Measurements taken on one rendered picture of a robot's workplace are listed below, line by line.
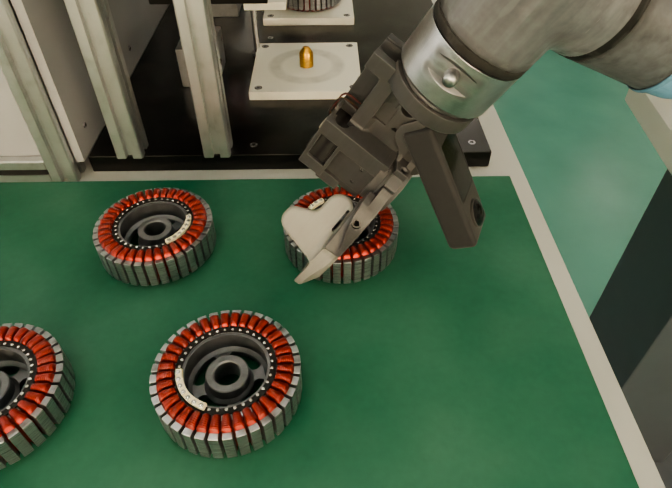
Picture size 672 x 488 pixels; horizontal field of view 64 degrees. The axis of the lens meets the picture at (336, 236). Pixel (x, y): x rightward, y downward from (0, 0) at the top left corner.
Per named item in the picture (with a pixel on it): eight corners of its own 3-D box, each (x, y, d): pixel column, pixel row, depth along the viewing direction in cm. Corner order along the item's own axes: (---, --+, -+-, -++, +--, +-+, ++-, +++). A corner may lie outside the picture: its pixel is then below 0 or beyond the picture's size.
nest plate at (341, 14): (350, -8, 100) (350, -15, 99) (354, 25, 89) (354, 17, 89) (269, -8, 100) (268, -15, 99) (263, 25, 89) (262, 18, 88)
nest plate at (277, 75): (356, 49, 83) (357, 41, 82) (362, 99, 72) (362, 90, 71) (258, 50, 83) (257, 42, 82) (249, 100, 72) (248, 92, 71)
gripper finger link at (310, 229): (255, 249, 49) (317, 168, 47) (308, 289, 49) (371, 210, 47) (248, 259, 46) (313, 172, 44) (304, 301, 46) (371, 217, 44)
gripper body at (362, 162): (331, 121, 50) (402, 19, 41) (403, 178, 51) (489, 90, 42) (292, 166, 45) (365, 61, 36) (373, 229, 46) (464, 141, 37)
